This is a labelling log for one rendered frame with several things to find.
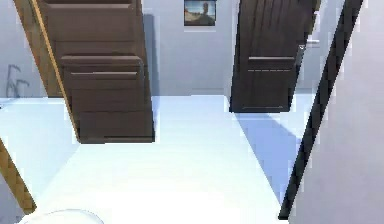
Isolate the dark brown chest of drawers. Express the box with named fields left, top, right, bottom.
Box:
left=34, top=0, right=156, bottom=145

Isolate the dark brown room door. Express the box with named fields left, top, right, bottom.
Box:
left=229, top=0, right=318, bottom=114

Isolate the white round object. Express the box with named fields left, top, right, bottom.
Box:
left=18, top=208, right=105, bottom=224

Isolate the framed wall picture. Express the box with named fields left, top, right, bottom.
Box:
left=183, top=0, right=217, bottom=27

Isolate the silver door handle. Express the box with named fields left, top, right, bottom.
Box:
left=298, top=38, right=321, bottom=51

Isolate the light wooden door frame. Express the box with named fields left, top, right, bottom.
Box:
left=12, top=0, right=81, bottom=143

